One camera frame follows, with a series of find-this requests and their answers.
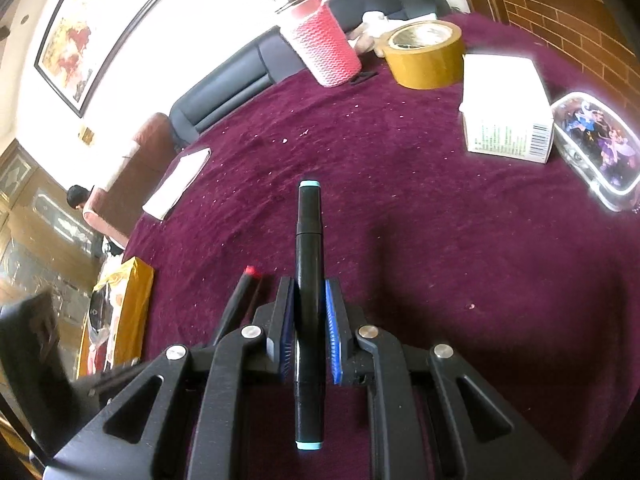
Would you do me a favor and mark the yellow tape roll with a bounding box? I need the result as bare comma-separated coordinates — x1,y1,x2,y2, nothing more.
375,21,467,91

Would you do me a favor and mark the yellow taped cardboard box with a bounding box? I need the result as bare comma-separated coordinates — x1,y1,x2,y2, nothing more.
75,256,156,381

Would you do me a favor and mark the wooden door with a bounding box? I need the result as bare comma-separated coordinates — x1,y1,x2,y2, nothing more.
0,140,106,311

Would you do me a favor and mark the clear cartoon print pencil case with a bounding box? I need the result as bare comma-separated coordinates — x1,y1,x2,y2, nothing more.
550,91,640,213

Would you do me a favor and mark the black marker red cap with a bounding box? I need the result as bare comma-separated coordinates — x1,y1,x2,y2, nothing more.
212,264,263,346

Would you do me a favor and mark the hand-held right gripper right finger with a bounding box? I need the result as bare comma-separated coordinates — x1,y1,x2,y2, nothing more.
324,279,583,480

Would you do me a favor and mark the bottle in pink knitted sleeve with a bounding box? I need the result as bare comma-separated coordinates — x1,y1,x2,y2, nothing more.
272,0,362,88

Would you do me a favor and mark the brown chair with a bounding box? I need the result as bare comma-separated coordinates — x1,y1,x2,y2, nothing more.
92,112,183,241

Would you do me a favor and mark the black leather sofa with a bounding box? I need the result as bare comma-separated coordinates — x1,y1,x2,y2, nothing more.
170,0,453,146

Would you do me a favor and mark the white notebook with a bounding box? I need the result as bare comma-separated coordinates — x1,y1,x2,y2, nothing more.
141,147,212,222

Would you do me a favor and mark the white cloth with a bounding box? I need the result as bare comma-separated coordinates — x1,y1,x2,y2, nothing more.
347,10,396,53

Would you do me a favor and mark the wooden cabinet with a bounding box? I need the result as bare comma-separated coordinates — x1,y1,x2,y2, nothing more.
450,0,640,96

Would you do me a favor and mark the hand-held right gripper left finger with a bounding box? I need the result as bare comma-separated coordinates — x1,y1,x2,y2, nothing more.
42,276,297,480

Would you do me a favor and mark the framed wall picture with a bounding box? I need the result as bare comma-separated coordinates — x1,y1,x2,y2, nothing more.
34,0,201,120

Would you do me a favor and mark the white green medicine box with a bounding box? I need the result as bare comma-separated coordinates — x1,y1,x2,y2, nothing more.
459,52,556,163

